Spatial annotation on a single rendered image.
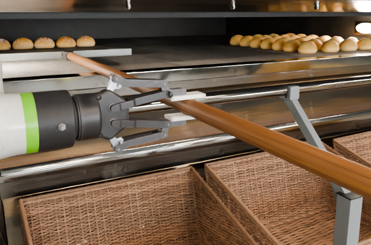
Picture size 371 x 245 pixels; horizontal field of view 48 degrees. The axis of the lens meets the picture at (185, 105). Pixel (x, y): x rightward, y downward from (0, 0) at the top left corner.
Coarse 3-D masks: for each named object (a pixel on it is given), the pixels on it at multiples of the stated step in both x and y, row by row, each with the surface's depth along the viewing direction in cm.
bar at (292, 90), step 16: (336, 80) 116; (352, 80) 119; (368, 80) 122; (208, 96) 96; (224, 96) 98; (240, 96) 101; (256, 96) 103; (272, 96) 106; (288, 96) 108; (144, 112) 90; (304, 112) 107; (304, 128) 105; (320, 144) 102; (336, 192) 96; (352, 192) 96; (336, 208) 97; (352, 208) 94; (336, 224) 97; (352, 224) 95; (336, 240) 98; (352, 240) 96
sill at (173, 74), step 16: (224, 64) 145; (240, 64) 145; (256, 64) 148; (272, 64) 151; (288, 64) 155; (304, 64) 159; (320, 64) 163; (336, 64) 167; (352, 64) 171; (368, 64) 176; (16, 80) 112; (32, 80) 113; (48, 80) 115; (64, 80) 117; (80, 80) 119; (96, 80) 121; (176, 80) 134
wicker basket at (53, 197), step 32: (64, 192) 120; (96, 192) 125; (128, 192) 129; (192, 192) 139; (32, 224) 116; (64, 224) 120; (96, 224) 124; (128, 224) 128; (160, 224) 133; (192, 224) 138; (224, 224) 124
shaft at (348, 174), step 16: (80, 64) 138; (96, 64) 123; (192, 112) 71; (208, 112) 67; (224, 112) 65; (224, 128) 62; (240, 128) 59; (256, 128) 57; (256, 144) 56; (272, 144) 53; (288, 144) 51; (304, 144) 49; (288, 160) 51; (304, 160) 48; (320, 160) 46; (336, 160) 45; (320, 176) 46; (336, 176) 44; (352, 176) 42; (368, 176) 41; (368, 192) 40
